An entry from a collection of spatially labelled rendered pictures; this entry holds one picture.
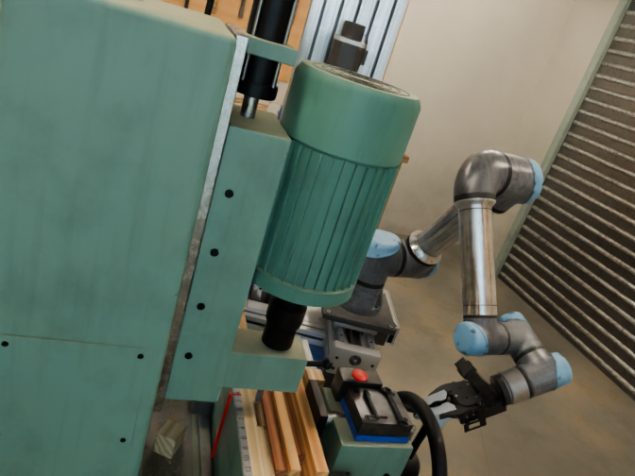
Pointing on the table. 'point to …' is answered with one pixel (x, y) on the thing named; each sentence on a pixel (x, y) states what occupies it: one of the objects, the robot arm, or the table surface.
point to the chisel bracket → (264, 364)
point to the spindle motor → (333, 181)
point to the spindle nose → (282, 323)
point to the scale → (242, 433)
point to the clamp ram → (319, 407)
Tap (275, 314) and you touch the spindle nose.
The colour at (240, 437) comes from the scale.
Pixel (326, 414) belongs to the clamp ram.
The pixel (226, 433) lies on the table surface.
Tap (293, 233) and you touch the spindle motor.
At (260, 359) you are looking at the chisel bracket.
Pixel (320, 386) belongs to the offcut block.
